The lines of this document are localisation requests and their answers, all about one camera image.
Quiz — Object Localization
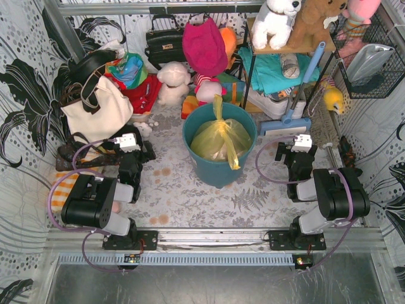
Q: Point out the yellow plastic trash bag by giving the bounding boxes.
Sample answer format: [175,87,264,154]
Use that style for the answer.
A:
[190,94,253,170]

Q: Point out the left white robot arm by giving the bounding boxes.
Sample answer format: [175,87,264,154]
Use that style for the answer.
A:
[61,141,156,244]

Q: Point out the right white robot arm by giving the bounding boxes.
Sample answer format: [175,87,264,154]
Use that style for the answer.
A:
[270,142,370,249]

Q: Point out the cream canvas tote bag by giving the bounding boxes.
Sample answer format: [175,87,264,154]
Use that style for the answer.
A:
[61,76,133,142]

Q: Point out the teal plastic trash bin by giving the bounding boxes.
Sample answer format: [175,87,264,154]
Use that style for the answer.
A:
[182,103,258,189]

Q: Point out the small white fluffy plush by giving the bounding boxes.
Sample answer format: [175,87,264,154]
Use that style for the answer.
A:
[133,122,159,137]

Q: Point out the black orange patterned cloth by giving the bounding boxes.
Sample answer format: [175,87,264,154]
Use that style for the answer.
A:
[338,136,363,177]

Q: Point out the white shoe box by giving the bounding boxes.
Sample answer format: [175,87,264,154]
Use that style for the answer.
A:
[247,90,306,120]

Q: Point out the red folded clothes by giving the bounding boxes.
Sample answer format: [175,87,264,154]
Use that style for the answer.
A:
[122,74,162,115]

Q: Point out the yellow plush duck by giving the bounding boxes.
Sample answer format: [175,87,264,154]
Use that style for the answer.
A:
[320,78,344,115]

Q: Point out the orange checkered cloth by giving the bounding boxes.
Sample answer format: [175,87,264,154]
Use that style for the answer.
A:
[50,158,105,213]

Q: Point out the colourful rainbow cloth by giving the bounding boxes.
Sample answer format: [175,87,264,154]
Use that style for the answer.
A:
[104,53,148,90]

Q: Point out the teal folded cloth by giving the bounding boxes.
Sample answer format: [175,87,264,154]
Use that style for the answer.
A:
[250,54,311,94]

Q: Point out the white plush lamb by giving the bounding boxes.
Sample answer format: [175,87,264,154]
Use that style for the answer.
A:
[157,61,191,106]

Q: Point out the rainbow striped folded towel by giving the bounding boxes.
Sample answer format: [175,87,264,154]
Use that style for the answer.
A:
[180,73,246,120]

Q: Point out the pink faced striped doll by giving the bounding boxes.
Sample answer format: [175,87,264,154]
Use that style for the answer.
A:
[194,73,227,106]

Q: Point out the black leather handbag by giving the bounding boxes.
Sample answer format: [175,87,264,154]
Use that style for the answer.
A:
[145,14,187,70]

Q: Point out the brown plush teddy bear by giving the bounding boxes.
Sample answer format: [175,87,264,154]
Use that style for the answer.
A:
[287,0,347,49]

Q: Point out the magenta felt hat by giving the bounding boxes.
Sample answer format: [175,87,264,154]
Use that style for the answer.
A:
[182,17,228,77]

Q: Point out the white plush dog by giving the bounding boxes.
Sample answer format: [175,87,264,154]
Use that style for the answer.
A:
[252,0,302,50]

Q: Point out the orange plush toy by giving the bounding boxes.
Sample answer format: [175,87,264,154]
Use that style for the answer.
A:
[220,27,237,61]

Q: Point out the pink plush toy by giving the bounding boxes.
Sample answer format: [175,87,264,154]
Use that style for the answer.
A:
[336,0,381,58]

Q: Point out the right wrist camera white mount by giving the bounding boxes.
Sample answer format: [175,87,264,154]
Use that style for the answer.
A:
[291,134,313,153]

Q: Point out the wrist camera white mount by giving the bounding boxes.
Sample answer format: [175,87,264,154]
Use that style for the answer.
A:
[113,133,140,152]
[291,134,313,153]

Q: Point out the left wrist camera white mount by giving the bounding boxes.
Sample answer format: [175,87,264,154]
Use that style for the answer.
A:
[113,133,140,152]

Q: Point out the chenille mop with metal handle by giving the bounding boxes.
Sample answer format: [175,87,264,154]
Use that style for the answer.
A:
[306,95,345,168]

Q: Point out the blue handled mop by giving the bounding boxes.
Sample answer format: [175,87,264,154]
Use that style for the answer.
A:
[259,41,327,137]

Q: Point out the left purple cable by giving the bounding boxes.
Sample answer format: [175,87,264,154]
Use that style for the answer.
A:
[47,137,127,273]

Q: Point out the black wire basket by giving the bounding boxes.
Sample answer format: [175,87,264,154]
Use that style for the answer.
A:
[331,16,396,99]

